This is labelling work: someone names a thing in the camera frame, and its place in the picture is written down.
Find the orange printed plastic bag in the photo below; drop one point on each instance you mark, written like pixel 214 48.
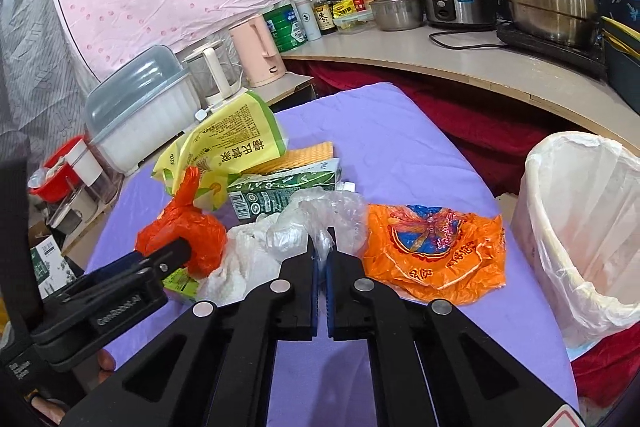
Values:
pixel 450 267

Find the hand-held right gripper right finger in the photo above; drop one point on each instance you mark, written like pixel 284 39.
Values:
pixel 328 302

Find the pink electric kettle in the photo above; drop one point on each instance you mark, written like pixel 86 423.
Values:
pixel 255 52

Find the blue plastic basin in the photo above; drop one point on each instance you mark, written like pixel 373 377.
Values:
pixel 622 72

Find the grey striped cloth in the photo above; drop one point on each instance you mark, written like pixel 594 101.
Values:
pixel 30 57

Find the white tissue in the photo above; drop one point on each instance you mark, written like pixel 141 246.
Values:
pixel 245 257

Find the red plastic basket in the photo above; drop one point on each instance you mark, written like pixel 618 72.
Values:
pixel 50 187

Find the clear plastic organizer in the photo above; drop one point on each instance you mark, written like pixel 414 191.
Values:
pixel 75 207

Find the black induction cooktop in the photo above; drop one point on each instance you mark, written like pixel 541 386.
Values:
pixel 550 49

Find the red orange plastic bag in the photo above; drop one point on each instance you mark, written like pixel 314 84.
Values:
pixel 205 232

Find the white lined trash bin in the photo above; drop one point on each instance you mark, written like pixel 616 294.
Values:
pixel 575 232

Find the green tin can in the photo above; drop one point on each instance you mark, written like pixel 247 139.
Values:
pixel 285 29

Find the yellow blue bowl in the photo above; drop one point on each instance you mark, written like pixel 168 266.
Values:
pixel 622 32

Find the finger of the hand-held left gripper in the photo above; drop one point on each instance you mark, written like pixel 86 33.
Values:
pixel 125 283
pixel 170 252

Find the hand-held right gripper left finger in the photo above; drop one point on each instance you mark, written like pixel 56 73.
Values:
pixel 314 307

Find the dark sauce bottle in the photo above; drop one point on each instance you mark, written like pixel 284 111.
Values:
pixel 324 14

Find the white plastic cup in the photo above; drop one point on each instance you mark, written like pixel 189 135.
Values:
pixel 84 162

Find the white power plug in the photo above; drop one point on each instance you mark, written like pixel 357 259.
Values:
pixel 200 113

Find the small steel pot with lid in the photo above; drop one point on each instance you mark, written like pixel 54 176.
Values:
pixel 397 12

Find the green patterned carton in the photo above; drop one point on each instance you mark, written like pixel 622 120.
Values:
pixel 280 192

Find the white glass kettle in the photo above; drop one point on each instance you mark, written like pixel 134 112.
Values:
pixel 220 72

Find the orange waffle cloth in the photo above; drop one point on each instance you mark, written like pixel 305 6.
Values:
pixel 305 154

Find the clear plastic bag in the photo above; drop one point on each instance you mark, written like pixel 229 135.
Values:
pixel 300 227

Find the white dish box grey lid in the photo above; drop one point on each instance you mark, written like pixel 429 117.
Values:
pixel 145 107

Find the purple table cloth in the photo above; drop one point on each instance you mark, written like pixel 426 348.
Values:
pixel 400 142

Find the clear food container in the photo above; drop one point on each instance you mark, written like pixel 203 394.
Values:
pixel 352 23

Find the small lime green box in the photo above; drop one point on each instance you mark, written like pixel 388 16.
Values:
pixel 177 287

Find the white green cardboard box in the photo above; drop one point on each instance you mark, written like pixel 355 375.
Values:
pixel 50 264

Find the person's left hand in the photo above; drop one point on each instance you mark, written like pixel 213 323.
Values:
pixel 106 366

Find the yellow green food packet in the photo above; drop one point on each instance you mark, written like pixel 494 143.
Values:
pixel 235 142

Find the white bottle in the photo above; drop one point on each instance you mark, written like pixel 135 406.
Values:
pixel 306 19

